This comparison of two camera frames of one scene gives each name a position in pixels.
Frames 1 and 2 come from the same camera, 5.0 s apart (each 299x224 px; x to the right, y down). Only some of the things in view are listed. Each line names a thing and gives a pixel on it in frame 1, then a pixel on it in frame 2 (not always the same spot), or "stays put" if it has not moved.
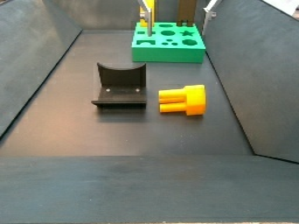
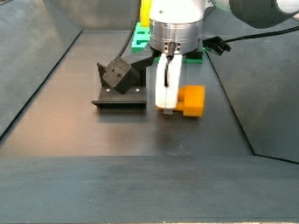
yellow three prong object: [187, 100] stays put
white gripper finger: [210, 14] -> [172, 80]
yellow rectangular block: [149, 3] stays put
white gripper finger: [145, 15] -> [160, 81]
